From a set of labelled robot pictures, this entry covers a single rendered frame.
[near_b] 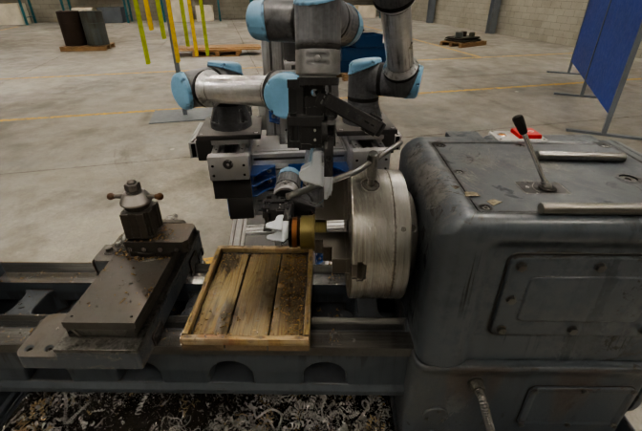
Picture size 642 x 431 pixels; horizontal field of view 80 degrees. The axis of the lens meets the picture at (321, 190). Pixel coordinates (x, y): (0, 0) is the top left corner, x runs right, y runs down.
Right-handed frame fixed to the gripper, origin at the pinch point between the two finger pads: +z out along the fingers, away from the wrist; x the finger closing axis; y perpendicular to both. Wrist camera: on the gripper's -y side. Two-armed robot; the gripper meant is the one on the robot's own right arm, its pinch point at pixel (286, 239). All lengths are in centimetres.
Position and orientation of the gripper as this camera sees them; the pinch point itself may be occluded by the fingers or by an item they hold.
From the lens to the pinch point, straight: 93.2
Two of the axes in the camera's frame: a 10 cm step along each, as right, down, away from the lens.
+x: 0.0, -8.8, -4.7
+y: -10.0, -0.1, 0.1
